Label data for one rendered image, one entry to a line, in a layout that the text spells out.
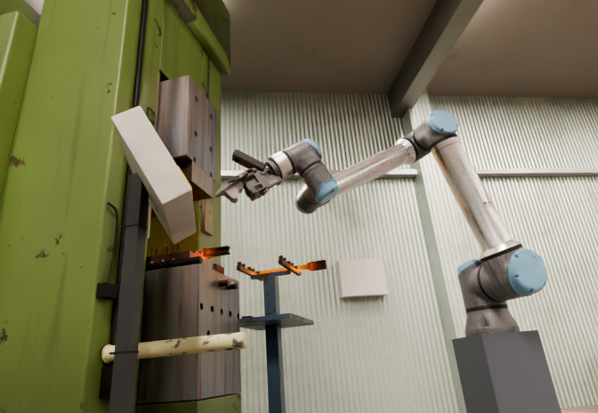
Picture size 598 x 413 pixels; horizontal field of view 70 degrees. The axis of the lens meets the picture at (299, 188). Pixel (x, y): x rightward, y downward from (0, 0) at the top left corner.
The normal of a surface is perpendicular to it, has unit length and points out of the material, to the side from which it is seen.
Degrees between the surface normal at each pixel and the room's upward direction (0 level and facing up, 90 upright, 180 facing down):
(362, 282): 90
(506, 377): 90
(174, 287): 90
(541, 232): 90
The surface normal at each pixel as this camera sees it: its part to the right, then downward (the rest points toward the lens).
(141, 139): 0.18, -0.40
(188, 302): -0.25, -0.36
